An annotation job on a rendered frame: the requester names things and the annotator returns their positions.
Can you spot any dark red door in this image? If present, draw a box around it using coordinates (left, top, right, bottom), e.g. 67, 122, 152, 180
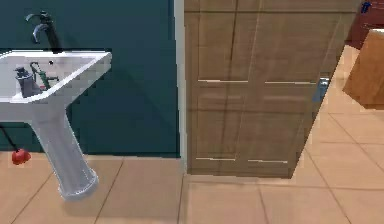
346, 0, 384, 50

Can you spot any dark metal faucet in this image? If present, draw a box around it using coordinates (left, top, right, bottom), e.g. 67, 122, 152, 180
25, 10, 63, 54

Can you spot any brown wooden cabinet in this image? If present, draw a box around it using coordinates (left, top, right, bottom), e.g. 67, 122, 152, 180
342, 28, 384, 111

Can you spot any red plunger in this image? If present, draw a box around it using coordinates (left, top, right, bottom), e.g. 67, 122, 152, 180
0, 124, 32, 166

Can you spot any brown wooden door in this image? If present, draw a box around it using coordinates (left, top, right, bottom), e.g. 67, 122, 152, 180
183, 0, 364, 179

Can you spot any white pedestal sink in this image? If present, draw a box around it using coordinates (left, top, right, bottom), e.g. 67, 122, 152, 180
0, 49, 113, 202

